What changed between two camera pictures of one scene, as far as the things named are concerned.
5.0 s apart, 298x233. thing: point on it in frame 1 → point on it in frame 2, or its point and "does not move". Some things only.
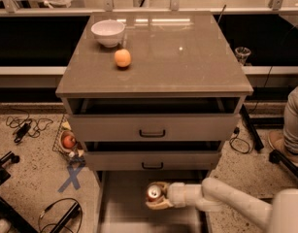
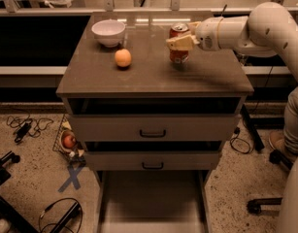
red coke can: [153, 193] → [179, 56]
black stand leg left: [2, 209] does not move
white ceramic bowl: [109, 32] does not move
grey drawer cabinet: [163, 118] does not move
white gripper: [177, 194] → [207, 33]
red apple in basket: [69, 141] does not move
